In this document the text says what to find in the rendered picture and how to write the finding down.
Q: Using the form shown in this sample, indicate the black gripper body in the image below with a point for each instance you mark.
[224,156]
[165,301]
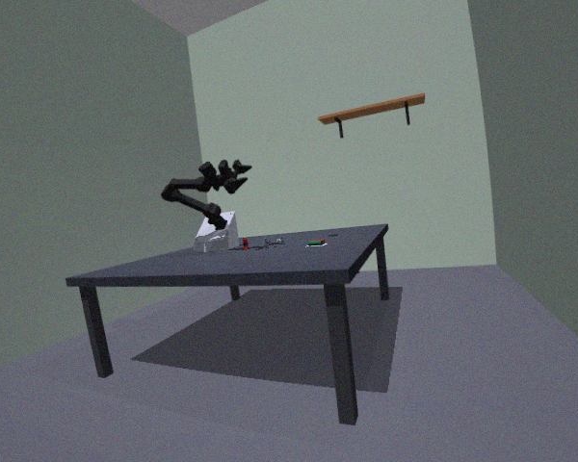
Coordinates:
[233,174]

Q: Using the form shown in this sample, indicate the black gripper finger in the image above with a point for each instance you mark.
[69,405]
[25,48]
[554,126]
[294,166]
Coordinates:
[236,183]
[243,168]

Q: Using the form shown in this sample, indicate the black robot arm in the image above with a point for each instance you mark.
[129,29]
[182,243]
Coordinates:
[212,211]

